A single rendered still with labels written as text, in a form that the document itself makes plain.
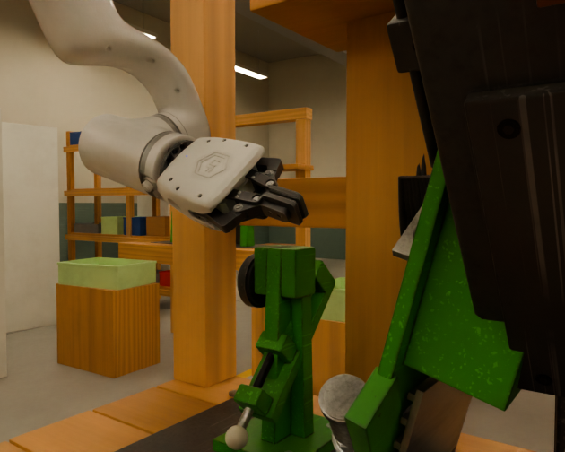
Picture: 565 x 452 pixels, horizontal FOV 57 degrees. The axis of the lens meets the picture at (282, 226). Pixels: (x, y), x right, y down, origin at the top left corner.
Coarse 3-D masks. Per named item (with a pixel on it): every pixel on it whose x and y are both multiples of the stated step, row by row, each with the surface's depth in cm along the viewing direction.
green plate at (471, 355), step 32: (448, 224) 34; (416, 256) 34; (448, 256) 34; (416, 288) 34; (448, 288) 34; (416, 320) 36; (448, 320) 34; (480, 320) 33; (384, 352) 36; (416, 352) 36; (448, 352) 34; (480, 352) 33; (512, 352) 32; (416, 384) 41; (448, 384) 34; (480, 384) 33; (512, 384) 32
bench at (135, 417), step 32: (192, 384) 101; (224, 384) 101; (96, 416) 85; (128, 416) 85; (160, 416) 85; (0, 448) 74; (32, 448) 74; (64, 448) 74; (96, 448) 74; (480, 448) 74; (512, 448) 74
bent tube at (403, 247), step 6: (420, 210) 45; (414, 216) 45; (414, 222) 44; (408, 228) 44; (414, 228) 44; (408, 234) 43; (402, 240) 43; (408, 240) 43; (396, 246) 43; (402, 246) 43; (408, 246) 43; (396, 252) 43; (402, 252) 42; (408, 252) 42; (402, 258) 43
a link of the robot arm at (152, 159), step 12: (168, 132) 62; (156, 144) 60; (168, 144) 60; (144, 156) 60; (156, 156) 59; (144, 168) 60; (156, 168) 60; (144, 180) 61; (156, 180) 60; (156, 192) 62
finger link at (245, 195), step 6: (234, 192) 55; (240, 192) 55; (246, 192) 55; (228, 198) 55; (234, 198) 55; (240, 198) 54; (246, 198) 54; (252, 198) 54; (258, 198) 54; (264, 216) 55
